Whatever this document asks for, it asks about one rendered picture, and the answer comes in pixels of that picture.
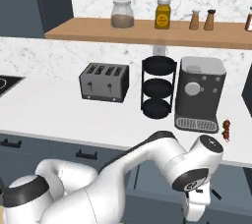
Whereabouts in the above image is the glass jar with brown contents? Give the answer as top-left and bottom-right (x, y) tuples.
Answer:
(110, 0), (135, 30)

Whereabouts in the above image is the grey coffee machine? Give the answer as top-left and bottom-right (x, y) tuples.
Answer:
(173, 55), (227, 135)

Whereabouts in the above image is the yellow bottle with grey cap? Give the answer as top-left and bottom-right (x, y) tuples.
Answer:
(154, 0), (172, 30)

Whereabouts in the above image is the dark blue tall cupboard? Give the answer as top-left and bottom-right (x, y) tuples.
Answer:
(0, 0), (75, 39)

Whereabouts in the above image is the grey four-slot toaster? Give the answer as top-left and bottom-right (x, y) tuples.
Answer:
(78, 62), (130, 104)

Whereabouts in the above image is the wooden wall shelf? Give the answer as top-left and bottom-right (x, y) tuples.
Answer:
(44, 17), (252, 51)

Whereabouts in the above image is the wooden shaker with white top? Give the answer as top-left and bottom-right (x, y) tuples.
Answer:
(188, 8), (202, 31)

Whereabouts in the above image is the wooden shaker with black top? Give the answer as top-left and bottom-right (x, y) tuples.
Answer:
(203, 8), (217, 32)

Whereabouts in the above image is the white wall socket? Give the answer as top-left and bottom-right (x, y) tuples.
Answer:
(152, 44), (168, 57)

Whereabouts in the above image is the dark blue open drawer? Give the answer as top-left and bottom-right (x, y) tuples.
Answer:
(121, 159), (252, 224)

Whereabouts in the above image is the dark blue drawer front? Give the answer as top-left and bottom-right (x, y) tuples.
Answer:
(48, 140), (133, 174)
(0, 132), (51, 188)

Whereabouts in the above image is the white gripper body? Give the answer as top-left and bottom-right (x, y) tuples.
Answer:
(184, 192), (212, 223)

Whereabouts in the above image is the black hob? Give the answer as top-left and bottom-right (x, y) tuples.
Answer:
(0, 75), (27, 98)

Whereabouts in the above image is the dark appliance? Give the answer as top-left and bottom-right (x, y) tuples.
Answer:
(241, 66), (252, 118)

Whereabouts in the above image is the black three-tier stand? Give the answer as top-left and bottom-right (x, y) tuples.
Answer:
(140, 55), (178, 120)

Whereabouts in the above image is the black drawer handle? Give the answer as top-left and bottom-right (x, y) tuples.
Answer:
(0, 138), (23, 149)
(75, 148), (98, 161)

